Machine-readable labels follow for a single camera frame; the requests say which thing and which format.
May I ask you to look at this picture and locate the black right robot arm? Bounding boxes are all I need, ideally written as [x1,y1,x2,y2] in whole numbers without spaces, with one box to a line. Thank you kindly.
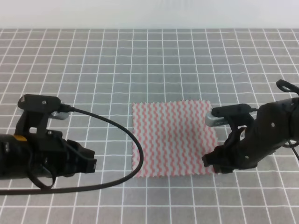
[202,98,299,174]

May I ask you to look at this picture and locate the pink wavy striped towel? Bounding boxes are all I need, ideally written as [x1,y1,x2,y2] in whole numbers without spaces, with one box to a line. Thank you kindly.
[132,100,218,178]

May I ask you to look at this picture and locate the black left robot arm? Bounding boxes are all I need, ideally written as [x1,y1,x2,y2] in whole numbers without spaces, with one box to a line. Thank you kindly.
[0,131,97,179]

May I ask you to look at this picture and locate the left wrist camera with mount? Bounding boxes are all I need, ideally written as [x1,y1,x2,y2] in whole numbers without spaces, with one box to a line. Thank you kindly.
[15,94,70,138]

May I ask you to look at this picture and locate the black camera cable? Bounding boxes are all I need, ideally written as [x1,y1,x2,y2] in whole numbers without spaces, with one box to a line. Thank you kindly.
[284,139,299,161]
[0,105,144,196]

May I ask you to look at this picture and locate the black left camera cable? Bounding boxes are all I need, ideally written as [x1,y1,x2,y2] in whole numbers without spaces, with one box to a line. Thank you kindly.
[0,105,144,196]

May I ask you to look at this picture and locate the black right camera cable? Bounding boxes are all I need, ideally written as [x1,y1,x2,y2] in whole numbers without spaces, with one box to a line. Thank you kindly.
[284,139,299,161]

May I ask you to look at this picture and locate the grey checked tablecloth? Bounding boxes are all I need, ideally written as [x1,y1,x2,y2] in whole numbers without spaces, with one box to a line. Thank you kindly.
[0,29,299,224]

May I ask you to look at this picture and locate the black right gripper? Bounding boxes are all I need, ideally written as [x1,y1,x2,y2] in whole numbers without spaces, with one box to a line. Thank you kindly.
[202,112,290,174]

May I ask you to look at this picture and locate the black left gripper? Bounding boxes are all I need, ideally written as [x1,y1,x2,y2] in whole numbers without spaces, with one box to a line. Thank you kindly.
[28,130,97,179]

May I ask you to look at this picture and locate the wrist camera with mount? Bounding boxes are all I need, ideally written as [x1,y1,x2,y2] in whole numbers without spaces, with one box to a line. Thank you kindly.
[205,104,258,130]
[15,94,70,138]

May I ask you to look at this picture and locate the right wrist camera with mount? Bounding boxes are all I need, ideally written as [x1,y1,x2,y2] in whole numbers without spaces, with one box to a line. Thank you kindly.
[205,104,258,130]

